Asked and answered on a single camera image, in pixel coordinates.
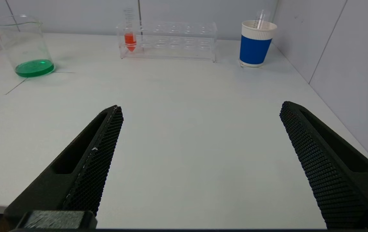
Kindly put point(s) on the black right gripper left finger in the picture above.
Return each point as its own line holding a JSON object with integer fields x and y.
{"x": 84, "y": 167}

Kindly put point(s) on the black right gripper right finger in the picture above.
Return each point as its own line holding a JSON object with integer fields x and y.
{"x": 335, "y": 174}

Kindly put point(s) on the test tube with yellow pigment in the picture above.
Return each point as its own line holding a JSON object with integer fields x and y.
{"x": 261, "y": 17}

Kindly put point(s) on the clear glass beaker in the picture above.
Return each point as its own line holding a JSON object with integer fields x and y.
{"x": 34, "y": 66}

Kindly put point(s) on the test tube with red pigment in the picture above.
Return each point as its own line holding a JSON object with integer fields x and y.
{"x": 130, "y": 40}

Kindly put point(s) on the white paper cup blue sleeve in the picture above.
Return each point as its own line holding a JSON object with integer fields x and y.
{"x": 254, "y": 48}

